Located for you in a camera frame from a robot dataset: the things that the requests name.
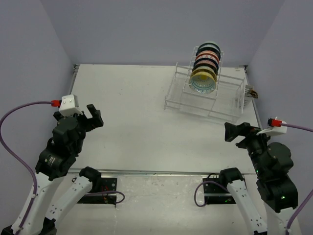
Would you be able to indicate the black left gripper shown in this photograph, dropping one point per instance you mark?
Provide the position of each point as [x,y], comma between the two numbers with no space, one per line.
[95,113]

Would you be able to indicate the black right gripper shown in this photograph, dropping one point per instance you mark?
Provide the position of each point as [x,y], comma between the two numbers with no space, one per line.
[252,131]

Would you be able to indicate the yellow rimmed sun pattern bowl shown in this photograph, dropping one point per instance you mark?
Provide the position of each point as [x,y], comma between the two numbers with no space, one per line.
[203,82]

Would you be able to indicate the white leaf pattern bowl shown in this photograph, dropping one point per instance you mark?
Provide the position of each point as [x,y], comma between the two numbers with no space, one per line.
[206,68]

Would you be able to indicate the black floral pattern bowl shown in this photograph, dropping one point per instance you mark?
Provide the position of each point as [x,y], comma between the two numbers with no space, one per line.
[205,62]

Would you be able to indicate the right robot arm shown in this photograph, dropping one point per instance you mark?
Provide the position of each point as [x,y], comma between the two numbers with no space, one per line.
[271,162]

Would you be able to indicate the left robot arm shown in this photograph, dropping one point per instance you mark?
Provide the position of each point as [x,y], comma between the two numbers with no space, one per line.
[40,216]

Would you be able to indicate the dark blue bowl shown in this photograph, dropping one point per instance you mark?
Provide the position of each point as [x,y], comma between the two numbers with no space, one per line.
[211,47]

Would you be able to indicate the orange striped bowl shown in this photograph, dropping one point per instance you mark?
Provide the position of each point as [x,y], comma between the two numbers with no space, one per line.
[208,52]

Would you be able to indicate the pale green rimmed bowl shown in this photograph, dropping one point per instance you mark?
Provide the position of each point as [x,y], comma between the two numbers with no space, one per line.
[209,43]

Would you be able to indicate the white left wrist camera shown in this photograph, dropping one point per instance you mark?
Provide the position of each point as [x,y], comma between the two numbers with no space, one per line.
[69,106]

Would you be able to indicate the aluminium table edge rail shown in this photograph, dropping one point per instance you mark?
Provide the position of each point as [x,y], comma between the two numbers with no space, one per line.
[75,71]

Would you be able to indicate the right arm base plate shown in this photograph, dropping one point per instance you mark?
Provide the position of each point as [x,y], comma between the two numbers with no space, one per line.
[214,195]

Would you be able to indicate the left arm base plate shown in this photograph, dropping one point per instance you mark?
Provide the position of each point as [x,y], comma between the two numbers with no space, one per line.
[107,184]

